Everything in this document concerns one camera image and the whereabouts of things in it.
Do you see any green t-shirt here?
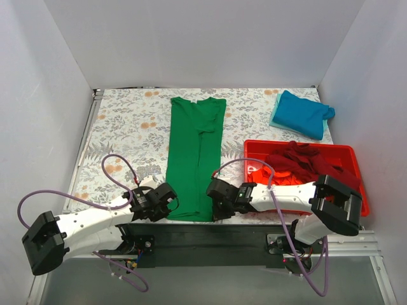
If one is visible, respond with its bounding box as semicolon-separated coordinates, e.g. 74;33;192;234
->
165;97;226;222

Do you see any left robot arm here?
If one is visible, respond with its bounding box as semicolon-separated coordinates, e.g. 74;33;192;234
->
22;183;179;276

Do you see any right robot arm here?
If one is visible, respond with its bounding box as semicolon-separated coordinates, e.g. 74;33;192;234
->
206;175;362;254

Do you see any orange-red t-shirt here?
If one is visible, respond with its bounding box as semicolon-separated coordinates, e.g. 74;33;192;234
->
247;166;309;186

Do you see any red plastic bin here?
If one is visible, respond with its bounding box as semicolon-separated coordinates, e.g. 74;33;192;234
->
244;139;370;217

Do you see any dark red t-shirt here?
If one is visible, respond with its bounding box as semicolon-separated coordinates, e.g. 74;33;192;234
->
265;141;361;190

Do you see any folded light teal t-shirt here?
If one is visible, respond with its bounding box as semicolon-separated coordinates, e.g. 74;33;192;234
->
269;93;329;140

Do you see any folded blue t-shirt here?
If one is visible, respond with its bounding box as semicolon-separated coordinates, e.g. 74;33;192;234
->
274;90;336;140

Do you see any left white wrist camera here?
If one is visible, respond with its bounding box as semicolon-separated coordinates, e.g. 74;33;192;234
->
139;175;158;189

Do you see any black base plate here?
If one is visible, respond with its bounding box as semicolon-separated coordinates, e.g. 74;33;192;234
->
101;224;284;268

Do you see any aluminium frame rail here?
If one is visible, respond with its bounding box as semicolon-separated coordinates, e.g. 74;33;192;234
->
28;231;396;304

